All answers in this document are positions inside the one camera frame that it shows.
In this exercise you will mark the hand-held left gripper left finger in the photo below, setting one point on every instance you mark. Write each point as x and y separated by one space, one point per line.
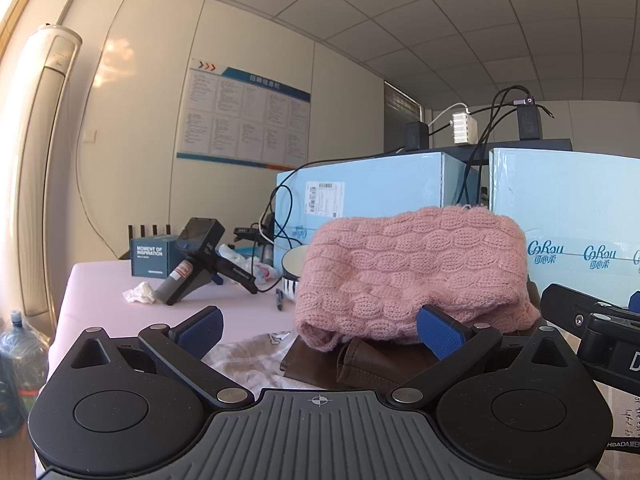
202 332

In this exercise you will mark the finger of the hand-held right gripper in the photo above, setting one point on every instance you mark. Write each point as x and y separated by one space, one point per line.
565 305

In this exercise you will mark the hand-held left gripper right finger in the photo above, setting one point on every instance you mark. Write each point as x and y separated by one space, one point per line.
440 332

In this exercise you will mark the crumpled white tissue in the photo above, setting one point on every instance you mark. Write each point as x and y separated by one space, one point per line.
140 294

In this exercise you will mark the pink knit sweater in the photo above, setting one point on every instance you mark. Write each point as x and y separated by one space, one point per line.
400 270

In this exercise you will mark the black marker pen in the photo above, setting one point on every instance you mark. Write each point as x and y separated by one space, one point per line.
279 300

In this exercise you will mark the crumpled plastic wrapper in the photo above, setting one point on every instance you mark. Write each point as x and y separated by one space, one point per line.
250 262

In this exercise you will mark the brown leather garment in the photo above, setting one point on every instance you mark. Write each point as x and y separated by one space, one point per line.
360 365

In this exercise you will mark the black spare gripper device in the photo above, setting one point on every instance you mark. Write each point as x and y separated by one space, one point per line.
200 240

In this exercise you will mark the dark teal box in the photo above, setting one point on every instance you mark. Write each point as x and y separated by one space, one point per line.
150 255

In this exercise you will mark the light blue box with tape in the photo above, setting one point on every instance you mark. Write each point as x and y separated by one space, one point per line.
575 200

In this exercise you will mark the pink table cover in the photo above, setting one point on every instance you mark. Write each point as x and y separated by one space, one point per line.
100 300

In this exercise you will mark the white striped bowl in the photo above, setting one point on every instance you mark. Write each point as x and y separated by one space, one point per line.
292 270

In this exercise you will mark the light blue box with label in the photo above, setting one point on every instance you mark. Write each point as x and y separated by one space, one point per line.
390 185

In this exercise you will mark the blue water jug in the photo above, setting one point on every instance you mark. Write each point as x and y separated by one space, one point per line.
25 360

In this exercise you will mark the tall black power adapter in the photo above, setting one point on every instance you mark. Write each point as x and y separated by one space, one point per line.
530 120

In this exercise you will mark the small black power adapter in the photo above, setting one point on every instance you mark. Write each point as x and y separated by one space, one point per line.
416 136

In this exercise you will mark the white power strip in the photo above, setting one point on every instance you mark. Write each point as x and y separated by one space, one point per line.
461 129

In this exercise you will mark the grey window blind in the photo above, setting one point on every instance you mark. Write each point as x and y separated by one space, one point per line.
402 102

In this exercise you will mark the white standing air conditioner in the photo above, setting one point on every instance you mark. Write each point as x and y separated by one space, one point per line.
45 160

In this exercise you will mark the wall poster with blue border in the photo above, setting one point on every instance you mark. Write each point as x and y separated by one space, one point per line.
240 115

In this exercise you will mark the white wall switch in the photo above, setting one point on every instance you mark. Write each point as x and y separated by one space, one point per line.
90 135

